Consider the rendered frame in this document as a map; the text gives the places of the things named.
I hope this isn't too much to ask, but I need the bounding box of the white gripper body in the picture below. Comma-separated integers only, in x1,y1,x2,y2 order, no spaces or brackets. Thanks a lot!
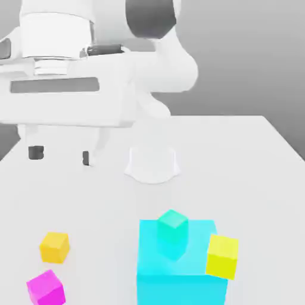
0,56,139,129

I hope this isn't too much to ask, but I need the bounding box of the large cyan box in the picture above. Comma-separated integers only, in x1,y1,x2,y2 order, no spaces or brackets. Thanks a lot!
136,218,229,305

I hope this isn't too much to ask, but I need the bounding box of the small yellow cube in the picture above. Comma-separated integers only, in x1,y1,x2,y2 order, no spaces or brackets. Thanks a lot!
205,233,239,281

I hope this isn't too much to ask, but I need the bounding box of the small magenta cube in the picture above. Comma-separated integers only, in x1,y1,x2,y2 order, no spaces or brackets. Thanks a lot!
26,269,67,305

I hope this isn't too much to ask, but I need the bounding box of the small teal cube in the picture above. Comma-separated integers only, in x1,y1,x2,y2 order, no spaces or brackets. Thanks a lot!
156,208,189,262

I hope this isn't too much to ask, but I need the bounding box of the small orange cube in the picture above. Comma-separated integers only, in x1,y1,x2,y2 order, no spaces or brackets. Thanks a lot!
39,231,71,264

